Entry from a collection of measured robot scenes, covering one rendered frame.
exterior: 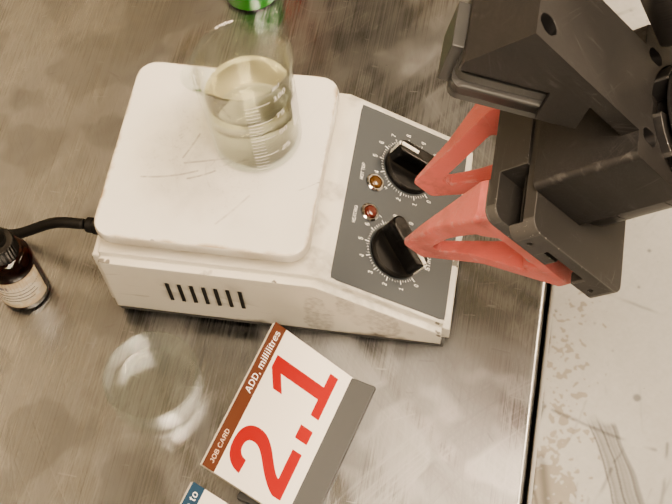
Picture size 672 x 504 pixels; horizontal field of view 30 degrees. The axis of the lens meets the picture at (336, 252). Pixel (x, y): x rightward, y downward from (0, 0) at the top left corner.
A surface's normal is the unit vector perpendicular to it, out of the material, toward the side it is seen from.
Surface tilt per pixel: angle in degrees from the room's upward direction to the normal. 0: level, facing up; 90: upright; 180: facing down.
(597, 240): 50
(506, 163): 40
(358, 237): 30
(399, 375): 0
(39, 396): 0
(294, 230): 0
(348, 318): 90
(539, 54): 91
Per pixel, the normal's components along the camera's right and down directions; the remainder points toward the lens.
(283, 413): 0.54, -0.17
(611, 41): 0.71, -0.22
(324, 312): -0.16, 0.87
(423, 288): 0.44, -0.37
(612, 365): -0.07, -0.49
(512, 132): -0.68, -0.45
